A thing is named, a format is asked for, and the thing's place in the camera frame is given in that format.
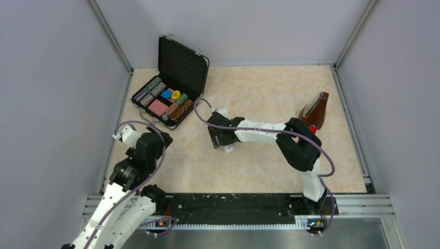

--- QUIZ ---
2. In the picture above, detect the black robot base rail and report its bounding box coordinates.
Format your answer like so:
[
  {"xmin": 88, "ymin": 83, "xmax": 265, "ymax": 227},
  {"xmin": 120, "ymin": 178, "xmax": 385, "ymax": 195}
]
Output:
[{"xmin": 147, "ymin": 193, "xmax": 339, "ymax": 230}]

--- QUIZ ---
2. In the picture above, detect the white remote control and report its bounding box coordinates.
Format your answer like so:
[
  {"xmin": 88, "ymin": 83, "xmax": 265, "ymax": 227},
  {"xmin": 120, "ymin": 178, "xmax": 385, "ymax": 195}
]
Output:
[{"xmin": 223, "ymin": 144, "xmax": 235, "ymax": 154}]

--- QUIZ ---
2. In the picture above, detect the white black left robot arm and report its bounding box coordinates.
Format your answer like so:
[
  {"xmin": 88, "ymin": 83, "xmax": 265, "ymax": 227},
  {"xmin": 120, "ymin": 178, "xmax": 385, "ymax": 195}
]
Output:
[{"xmin": 62, "ymin": 122, "xmax": 173, "ymax": 248}]

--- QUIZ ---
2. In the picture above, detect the purple chip row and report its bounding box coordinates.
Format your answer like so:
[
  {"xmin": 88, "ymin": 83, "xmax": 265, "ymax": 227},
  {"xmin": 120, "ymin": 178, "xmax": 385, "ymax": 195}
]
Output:
[{"xmin": 133, "ymin": 77, "xmax": 161, "ymax": 102}]

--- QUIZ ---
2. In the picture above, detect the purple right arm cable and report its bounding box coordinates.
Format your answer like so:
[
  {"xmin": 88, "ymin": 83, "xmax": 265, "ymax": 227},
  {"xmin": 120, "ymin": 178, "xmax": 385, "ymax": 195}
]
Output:
[{"xmin": 193, "ymin": 98, "xmax": 338, "ymax": 236}]

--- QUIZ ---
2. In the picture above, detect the yellow big blind chip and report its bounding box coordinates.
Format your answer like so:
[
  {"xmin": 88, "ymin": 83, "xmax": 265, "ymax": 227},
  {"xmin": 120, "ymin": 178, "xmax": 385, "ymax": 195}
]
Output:
[{"xmin": 171, "ymin": 90, "xmax": 181, "ymax": 101}]

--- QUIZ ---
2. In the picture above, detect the orange black chip row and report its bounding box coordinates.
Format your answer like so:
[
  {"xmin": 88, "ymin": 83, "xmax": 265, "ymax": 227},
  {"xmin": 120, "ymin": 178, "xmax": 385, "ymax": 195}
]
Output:
[{"xmin": 171, "ymin": 99, "xmax": 194, "ymax": 122}]

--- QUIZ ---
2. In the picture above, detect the black poker chip case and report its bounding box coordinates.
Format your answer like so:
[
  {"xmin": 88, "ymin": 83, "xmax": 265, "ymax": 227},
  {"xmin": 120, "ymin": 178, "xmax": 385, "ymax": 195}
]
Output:
[{"xmin": 131, "ymin": 35, "xmax": 210, "ymax": 130}]

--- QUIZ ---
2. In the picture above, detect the brown wooden metronome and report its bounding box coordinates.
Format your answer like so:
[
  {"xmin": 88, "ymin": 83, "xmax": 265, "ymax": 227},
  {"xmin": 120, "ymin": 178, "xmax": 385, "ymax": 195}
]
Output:
[{"xmin": 298, "ymin": 91, "xmax": 329, "ymax": 130}]

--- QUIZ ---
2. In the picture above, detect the colourful toy brick stack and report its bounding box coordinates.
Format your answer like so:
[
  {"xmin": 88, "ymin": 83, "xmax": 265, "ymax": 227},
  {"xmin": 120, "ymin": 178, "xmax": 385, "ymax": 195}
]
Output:
[{"xmin": 309, "ymin": 125, "xmax": 318, "ymax": 134}]

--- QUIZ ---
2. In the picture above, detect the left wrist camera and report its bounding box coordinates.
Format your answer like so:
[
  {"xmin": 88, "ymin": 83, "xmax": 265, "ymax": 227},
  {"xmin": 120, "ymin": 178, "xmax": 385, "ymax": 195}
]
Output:
[{"xmin": 112, "ymin": 124, "xmax": 141, "ymax": 148}]

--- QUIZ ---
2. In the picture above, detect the red green chip row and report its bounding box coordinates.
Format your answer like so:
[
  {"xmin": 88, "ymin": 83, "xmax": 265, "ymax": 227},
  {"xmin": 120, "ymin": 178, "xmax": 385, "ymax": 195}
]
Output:
[{"xmin": 161, "ymin": 93, "xmax": 188, "ymax": 121}]

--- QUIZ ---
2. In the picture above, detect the blue tan chip row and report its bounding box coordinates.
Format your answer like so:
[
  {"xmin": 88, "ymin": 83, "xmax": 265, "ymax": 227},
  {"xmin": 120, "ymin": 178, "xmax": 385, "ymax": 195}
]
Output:
[{"xmin": 140, "ymin": 82, "xmax": 166, "ymax": 106}]

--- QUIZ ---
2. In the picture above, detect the blue round dealer chip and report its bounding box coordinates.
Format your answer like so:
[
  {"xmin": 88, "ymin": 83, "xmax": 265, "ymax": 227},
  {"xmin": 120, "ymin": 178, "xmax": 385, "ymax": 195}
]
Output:
[{"xmin": 161, "ymin": 90, "xmax": 173, "ymax": 99}]

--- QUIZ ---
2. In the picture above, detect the pink playing card deck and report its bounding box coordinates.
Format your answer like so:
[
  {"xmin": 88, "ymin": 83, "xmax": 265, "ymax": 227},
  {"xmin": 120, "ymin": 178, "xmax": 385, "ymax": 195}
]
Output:
[{"xmin": 147, "ymin": 100, "xmax": 168, "ymax": 116}]

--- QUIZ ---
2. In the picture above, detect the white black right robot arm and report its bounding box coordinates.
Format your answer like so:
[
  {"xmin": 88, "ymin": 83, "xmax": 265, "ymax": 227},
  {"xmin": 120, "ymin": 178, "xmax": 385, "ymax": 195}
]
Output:
[{"xmin": 207, "ymin": 111, "xmax": 327, "ymax": 214}]

